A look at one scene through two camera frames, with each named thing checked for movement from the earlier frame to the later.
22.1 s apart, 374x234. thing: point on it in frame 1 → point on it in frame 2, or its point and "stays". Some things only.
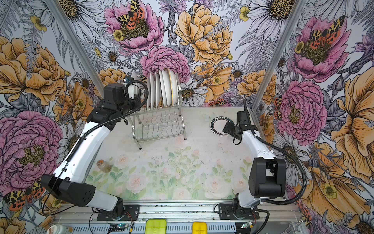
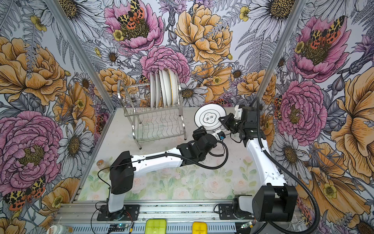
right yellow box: x=199 y=227 stays
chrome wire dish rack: x=155 y=123 stays
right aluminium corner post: x=297 y=9 stays
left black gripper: x=137 y=100 → x=198 y=132
